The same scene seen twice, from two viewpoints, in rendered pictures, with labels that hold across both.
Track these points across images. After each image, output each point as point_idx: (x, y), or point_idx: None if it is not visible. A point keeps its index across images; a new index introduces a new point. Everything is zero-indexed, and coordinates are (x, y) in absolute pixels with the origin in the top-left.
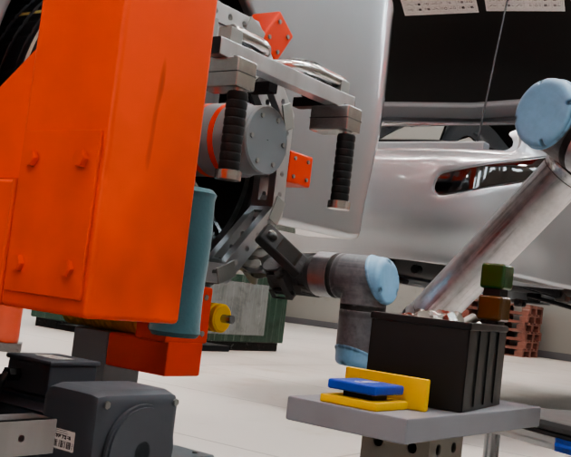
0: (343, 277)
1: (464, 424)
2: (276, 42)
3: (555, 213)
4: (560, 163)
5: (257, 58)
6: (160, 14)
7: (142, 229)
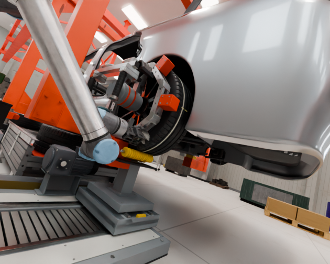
0: None
1: None
2: (160, 64)
3: (28, 28)
4: (0, 11)
5: (103, 68)
6: (47, 68)
7: (32, 102)
